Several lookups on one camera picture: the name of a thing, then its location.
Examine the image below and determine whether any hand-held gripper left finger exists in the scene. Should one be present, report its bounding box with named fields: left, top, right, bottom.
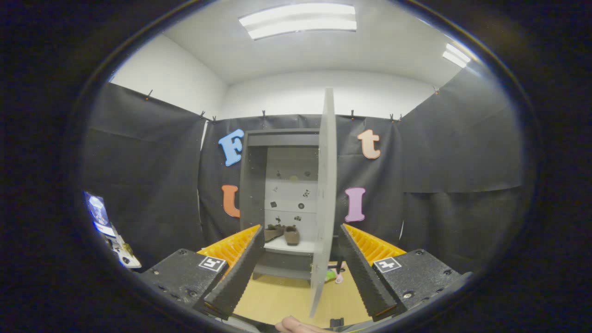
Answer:
left=134, top=224, right=265, bottom=321

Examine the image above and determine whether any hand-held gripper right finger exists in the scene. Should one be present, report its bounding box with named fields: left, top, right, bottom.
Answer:
left=338, top=223, right=473, bottom=323

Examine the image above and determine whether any black door handle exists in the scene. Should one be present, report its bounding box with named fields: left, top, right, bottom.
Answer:
left=335, top=235, right=346, bottom=274

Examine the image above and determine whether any dark grey shoe cabinet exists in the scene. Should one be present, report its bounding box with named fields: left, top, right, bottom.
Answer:
left=239, top=129, right=324, bottom=282

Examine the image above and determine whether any black backdrop cloth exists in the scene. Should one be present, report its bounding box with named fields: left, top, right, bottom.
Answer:
left=81, top=76, right=532, bottom=278

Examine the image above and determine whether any computer monitor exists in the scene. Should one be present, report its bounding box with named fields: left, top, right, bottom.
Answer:
left=85, top=191, right=111, bottom=227

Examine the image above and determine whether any small ceiling light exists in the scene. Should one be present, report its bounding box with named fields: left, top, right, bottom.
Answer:
left=442, top=43, right=471, bottom=68

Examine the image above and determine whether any long ceiling light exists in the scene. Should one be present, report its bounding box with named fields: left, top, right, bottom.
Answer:
left=238, top=3, right=358, bottom=41

